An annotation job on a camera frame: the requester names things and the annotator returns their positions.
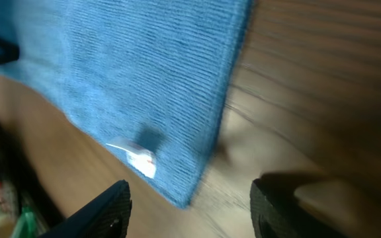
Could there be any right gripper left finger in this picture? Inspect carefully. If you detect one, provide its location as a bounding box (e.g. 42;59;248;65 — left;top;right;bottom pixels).
40;180;132;238

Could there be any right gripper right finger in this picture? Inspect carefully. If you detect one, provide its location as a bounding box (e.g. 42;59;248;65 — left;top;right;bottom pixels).
250;178;345;238

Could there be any blue microfiber cloth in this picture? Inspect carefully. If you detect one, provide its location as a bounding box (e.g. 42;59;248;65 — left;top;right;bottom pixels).
0;0;253;208

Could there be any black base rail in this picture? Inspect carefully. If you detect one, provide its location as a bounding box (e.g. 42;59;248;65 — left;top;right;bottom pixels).
0;123;65;235

